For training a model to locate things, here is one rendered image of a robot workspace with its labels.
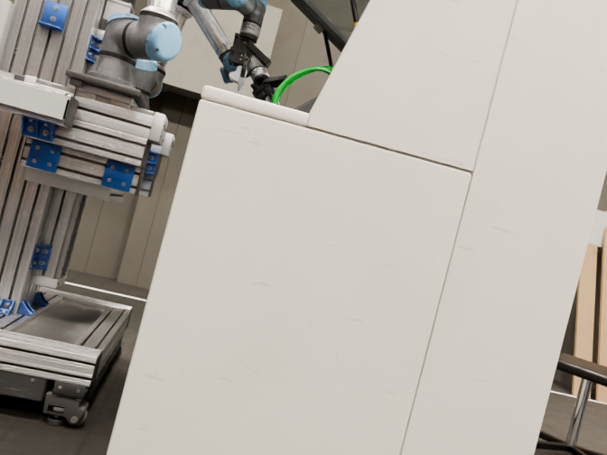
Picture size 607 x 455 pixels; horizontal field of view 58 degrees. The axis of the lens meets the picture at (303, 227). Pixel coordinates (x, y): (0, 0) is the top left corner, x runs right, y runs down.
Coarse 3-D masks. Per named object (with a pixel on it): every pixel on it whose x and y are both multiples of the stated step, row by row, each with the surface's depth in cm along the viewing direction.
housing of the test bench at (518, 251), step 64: (576, 0) 116; (512, 64) 115; (576, 64) 116; (512, 128) 115; (576, 128) 116; (512, 192) 115; (576, 192) 116; (512, 256) 115; (576, 256) 116; (448, 320) 115; (512, 320) 116; (448, 384) 115; (512, 384) 116; (448, 448) 115; (512, 448) 116
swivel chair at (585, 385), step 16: (560, 368) 248; (576, 368) 243; (592, 368) 246; (592, 384) 257; (576, 400) 259; (576, 416) 257; (544, 432) 268; (576, 432) 256; (544, 448) 248; (560, 448) 253; (576, 448) 255
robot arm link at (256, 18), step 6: (258, 0) 209; (264, 0) 210; (258, 6) 208; (264, 6) 210; (258, 12) 208; (264, 12) 211; (246, 18) 209; (252, 18) 208; (258, 18) 209; (258, 24) 210
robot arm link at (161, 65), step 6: (180, 0) 234; (180, 6) 236; (186, 6) 237; (180, 12) 238; (186, 12) 238; (180, 18) 238; (186, 18) 241; (180, 24) 239; (180, 30) 241; (162, 66) 239; (156, 72) 237; (162, 72) 239; (162, 78) 240; (156, 84) 235; (162, 84) 246; (156, 90) 240; (150, 96) 242
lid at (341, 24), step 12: (300, 0) 245; (312, 0) 238; (324, 0) 227; (336, 0) 218; (348, 0) 210; (360, 0) 202; (312, 12) 245; (324, 12) 237; (336, 12) 227; (348, 12) 218; (360, 12) 209; (324, 24) 246; (336, 24) 238; (348, 24) 228; (336, 36) 246; (348, 36) 238
